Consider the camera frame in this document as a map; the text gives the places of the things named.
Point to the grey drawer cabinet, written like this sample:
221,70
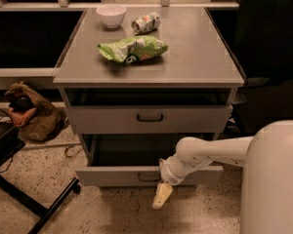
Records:
197,69

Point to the green chip bag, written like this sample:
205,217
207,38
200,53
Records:
133,49

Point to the black stand with legs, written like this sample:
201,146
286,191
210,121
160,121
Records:
11,144

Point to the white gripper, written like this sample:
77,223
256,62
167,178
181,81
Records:
166,174

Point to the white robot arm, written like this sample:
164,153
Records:
267,179

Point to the grey drawer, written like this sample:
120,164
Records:
125,160
148,119

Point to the black office chair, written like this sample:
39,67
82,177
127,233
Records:
260,35

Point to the white bowl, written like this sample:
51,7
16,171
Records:
111,15

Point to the grey top drawer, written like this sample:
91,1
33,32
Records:
148,119

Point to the crushed soda can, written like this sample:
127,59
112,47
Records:
146,23

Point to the brown backpack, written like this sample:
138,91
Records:
35,117

